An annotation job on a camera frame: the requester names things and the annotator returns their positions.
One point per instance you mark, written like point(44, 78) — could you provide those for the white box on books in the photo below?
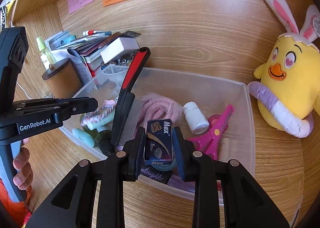
point(118, 48)

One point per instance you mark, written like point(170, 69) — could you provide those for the pale yellow glue stick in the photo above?
point(100, 120)

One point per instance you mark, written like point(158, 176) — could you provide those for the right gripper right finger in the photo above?
point(245, 202)

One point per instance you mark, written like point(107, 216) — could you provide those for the pink scissors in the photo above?
point(208, 142)

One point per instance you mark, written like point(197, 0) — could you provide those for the yellow chick plush toy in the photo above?
point(287, 85)

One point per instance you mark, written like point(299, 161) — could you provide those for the white paper sheet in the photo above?
point(78, 64)

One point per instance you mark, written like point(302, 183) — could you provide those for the purple black spray bottle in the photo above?
point(167, 181)

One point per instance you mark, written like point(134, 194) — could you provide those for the red white marker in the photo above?
point(96, 32)

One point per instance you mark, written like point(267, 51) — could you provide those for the blue staples box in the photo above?
point(158, 146)

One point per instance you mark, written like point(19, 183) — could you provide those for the red black lint brush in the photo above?
point(126, 97)

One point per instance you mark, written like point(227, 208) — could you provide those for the white pill bottle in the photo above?
point(195, 119)

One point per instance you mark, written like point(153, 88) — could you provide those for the cream lip balm tube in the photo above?
point(228, 149)

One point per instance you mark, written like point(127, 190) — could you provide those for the green glass bottle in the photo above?
point(102, 141)

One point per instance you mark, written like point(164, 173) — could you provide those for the green spray bottle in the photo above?
point(46, 57)

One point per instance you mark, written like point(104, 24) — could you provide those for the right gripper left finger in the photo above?
point(71, 203)

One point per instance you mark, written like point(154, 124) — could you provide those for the light blue white tube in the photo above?
point(84, 137)

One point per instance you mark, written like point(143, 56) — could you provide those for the stack of books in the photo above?
point(88, 48)

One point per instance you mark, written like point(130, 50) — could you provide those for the teal tape roll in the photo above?
point(162, 166)

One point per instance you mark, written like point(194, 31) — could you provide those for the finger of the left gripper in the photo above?
point(77, 106)
point(44, 103)

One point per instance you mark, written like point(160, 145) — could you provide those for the brown lidded mug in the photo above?
point(62, 79)

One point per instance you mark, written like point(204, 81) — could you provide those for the person left hand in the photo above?
point(24, 176)

